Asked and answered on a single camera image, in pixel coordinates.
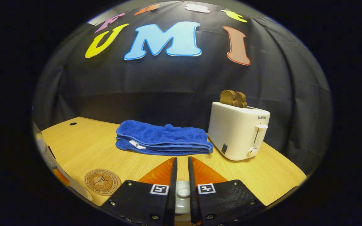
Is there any white toaster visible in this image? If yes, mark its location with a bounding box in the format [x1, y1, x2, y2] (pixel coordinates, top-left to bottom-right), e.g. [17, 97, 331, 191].
[208, 101, 271, 161]

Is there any clear plastic water bottle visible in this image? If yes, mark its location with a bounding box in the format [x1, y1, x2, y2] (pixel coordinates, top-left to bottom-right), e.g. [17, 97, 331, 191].
[33, 122, 93, 201]

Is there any folded blue towel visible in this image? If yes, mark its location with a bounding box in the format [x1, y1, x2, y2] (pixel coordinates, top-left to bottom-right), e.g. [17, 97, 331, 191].
[116, 120, 214, 156]

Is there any round cork coaster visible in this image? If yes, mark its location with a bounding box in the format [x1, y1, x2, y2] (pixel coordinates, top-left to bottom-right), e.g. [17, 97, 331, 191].
[84, 169, 122, 196]

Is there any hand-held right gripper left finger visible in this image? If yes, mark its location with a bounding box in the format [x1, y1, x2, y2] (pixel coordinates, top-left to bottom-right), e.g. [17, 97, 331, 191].
[101, 157, 178, 226]

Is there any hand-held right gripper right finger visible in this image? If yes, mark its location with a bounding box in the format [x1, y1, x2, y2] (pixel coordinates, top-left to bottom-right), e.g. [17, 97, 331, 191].
[188, 156, 266, 225]

